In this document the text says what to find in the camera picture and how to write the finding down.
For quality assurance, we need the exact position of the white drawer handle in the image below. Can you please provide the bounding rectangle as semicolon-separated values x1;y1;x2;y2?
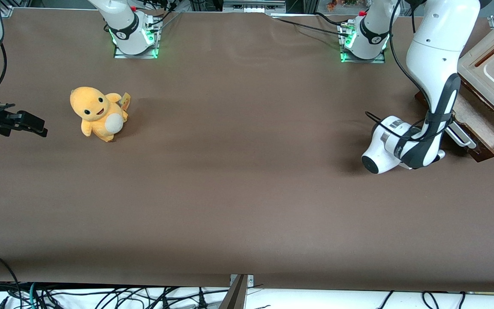
446;121;478;150

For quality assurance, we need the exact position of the metal table edge bracket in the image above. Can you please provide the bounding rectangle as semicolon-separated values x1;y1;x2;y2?
219;274;255;309

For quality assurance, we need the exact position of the teal cable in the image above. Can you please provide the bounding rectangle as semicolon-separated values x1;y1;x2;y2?
27;282;39;309

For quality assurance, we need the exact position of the grey box behind table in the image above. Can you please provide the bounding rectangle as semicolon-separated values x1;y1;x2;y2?
223;0;287;14

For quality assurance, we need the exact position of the orange plush toy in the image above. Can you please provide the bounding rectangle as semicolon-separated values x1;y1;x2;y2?
69;86;132;143

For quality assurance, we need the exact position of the brown wooden drawer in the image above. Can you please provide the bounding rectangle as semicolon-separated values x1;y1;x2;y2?
444;88;494;163

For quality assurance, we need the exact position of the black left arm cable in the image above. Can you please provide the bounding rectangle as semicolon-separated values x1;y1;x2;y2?
365;0;454;143

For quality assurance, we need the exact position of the black cable on table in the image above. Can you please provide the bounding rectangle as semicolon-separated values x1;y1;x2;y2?
272;12;352;38

